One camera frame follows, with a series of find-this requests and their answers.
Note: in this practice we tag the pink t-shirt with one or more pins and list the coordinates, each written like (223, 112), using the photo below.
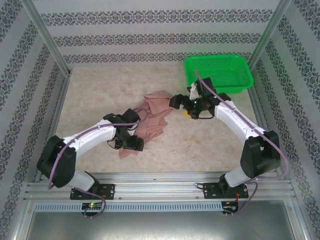
(155, 120)

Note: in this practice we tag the green plastic basket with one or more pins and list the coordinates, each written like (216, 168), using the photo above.
(225, 75)

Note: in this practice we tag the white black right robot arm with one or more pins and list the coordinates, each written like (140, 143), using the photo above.
(232, 120)

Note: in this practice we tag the grey metal sheet panel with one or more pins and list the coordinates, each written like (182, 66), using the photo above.
(160, 227)

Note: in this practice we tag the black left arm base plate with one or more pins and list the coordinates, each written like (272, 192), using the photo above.
(110, 191)

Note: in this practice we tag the long ribbed aluminium rail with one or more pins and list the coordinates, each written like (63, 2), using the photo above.
(160, 190)

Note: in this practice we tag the aluminium side rail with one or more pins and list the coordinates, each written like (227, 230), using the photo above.
(61, 105)
(261, 112)

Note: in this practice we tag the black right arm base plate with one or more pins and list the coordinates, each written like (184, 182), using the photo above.
(210, 192)

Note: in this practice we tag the aluminium frame post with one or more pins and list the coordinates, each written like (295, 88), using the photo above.
(51, 42)
(271, 32)

